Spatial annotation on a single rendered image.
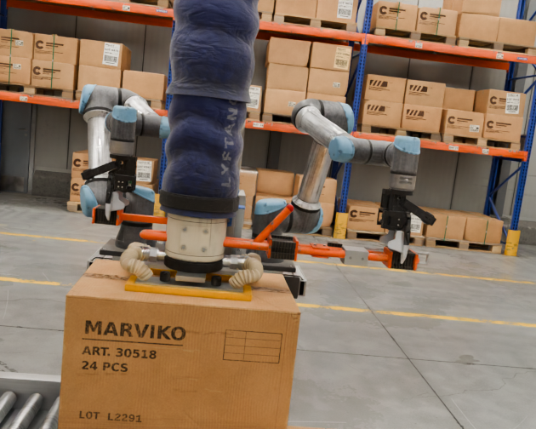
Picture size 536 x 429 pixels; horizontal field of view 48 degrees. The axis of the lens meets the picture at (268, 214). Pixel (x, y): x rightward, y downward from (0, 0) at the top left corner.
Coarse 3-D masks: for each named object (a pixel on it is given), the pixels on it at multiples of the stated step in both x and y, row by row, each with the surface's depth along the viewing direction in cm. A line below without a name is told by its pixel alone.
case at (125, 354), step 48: (96, 288) 158; (288, 288) 180; (96, 336) 152; (144, 336) 154; (192, 336) 155; (240, 336) 156; (288, 336) 157; (96, 384) 154; (144, 384) 155; (192, 384) 157; (240, 384) 158; (288, 384) 159
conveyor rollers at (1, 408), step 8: (8, 392) 204; (0, 400) 199; (8, 400) 200; (32, 400) 201; (40, 400) 204; (56, 400) 204; (0, 408) 194; (8, 408) 198; (24, 408) 196; (32, 408) 197; (56, 408) 198; (0, 416) 191; (16, 416) 191; (24, 416) 190; (32, 416) 195; (48, 416) 192; (56, 416) 193; (16, 424) 185; (24, 424) 187; (48, 424) 187; (56, 424) 191
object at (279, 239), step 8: (272, 240) 169; (280, 240) 175; (288, 240) 176; (296, 240) 171; (272, 248) 170; (280, 248) 170; (288, 248) 169; (296, 248) 170; (272, 256) 169; (280, 256) 169; (288, 256) 170; (296, 256) 171
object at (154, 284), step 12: (132, 276) 167; (168, 276) 163; (216, 276) 165; (132, 288) 158; (144, 288) 159; (156, 288) 159; (168, 288) 159; (180, 288) 160; (192, 288) 161; (204, 288) 161; (216, 288) 162; (228, 288) 163
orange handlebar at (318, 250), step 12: (132, 216) 195; (144, 216) 195; (156, 216) 196; (156, 240) 169; (228, 240) 170; (240, 240) 174; (252, 240) 175; (264, 240) 176; (300, 252) 172; (312, 252) 172; (324, 252) 172; (336, 252) 172; (372, 252) 177; (384, 252) 178
